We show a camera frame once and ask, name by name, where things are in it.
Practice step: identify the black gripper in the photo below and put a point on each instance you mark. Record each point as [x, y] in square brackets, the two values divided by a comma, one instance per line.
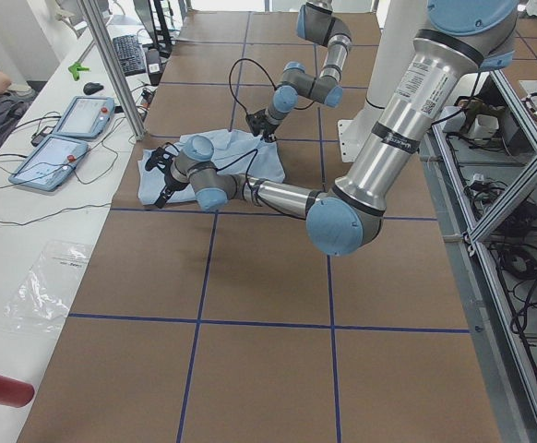
[171, 181]
[267, 127]

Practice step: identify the light blue button-up shirt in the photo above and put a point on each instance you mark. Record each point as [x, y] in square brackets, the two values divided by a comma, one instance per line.
[234, 152]

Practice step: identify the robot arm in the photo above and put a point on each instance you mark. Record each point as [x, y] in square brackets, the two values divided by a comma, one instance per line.
[317, 24]
[425, 49]

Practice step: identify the upper blue teach pendant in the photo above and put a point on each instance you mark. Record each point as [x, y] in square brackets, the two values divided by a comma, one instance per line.
[85, 117]

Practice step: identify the blue teach pendant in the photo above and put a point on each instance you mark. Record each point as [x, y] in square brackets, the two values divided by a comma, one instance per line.
[85, 117]
[49, 165]

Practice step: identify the lower blue teach pendant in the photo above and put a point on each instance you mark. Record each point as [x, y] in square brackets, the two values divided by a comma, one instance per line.
[49, 165]

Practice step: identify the black computer mouse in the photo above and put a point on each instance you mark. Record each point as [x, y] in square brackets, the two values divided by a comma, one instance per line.
[91, 88]

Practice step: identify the black keyboard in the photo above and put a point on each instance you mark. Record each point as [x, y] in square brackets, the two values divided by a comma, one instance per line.
[130, 54]

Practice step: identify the green plastic clamp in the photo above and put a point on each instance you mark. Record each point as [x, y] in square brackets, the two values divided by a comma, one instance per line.
[76, 69]

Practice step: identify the clear plastic bag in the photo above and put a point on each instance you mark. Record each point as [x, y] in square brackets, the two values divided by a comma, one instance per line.
[43, 300]

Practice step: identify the red metal bottle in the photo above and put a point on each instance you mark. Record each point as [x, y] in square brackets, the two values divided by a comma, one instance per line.
[15, 393]

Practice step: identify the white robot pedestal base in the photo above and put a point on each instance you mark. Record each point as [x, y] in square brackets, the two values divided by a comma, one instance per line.
[370, 92]

